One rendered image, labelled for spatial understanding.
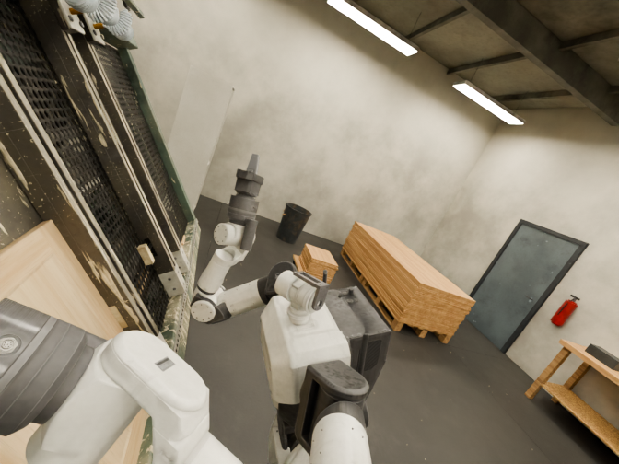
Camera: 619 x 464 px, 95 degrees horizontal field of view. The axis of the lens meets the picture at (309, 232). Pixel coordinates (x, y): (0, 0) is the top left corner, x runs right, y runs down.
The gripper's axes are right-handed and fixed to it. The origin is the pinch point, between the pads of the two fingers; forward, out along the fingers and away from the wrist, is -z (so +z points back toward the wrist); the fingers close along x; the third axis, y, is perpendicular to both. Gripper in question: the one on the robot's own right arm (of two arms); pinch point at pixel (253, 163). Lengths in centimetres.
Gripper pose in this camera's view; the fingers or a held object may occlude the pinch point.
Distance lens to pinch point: 92.2
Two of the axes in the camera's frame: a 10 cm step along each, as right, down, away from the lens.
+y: -9.5, -2.5, 1.6
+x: -1.7, 0.1, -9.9
